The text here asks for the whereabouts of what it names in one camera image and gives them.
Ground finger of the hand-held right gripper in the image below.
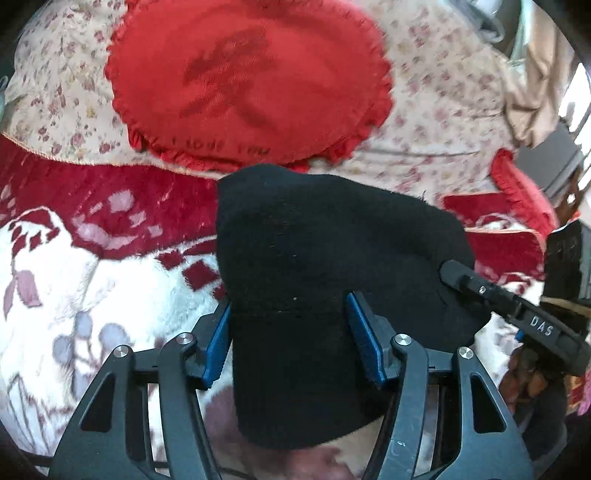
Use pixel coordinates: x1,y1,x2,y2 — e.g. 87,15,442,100
440,259,529,326

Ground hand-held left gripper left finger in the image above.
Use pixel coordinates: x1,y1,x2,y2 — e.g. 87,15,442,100
48,300,232,480

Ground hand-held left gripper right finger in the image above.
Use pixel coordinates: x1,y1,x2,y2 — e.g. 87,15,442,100
346,291,536,480

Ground black pants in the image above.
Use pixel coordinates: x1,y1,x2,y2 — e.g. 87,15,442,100
216,164,492,450

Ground person's right hand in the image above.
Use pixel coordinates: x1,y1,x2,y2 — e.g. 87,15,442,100
505,346,550,411

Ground small red ruffled cushion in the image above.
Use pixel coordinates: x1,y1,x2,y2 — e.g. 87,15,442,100
489,148,559,238

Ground grey furniture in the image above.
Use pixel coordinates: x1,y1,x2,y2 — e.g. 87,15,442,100
515,120,583,197

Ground red and white blanket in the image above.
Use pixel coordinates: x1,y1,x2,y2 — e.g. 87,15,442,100
0,136,548,476

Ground floral quilt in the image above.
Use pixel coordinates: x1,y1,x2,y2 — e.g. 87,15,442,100
2,0,525,206

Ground beige curtain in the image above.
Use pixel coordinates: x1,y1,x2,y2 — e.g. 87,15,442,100
501,0,583,148

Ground red round cushion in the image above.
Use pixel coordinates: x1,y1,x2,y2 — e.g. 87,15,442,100
105,0,393,174

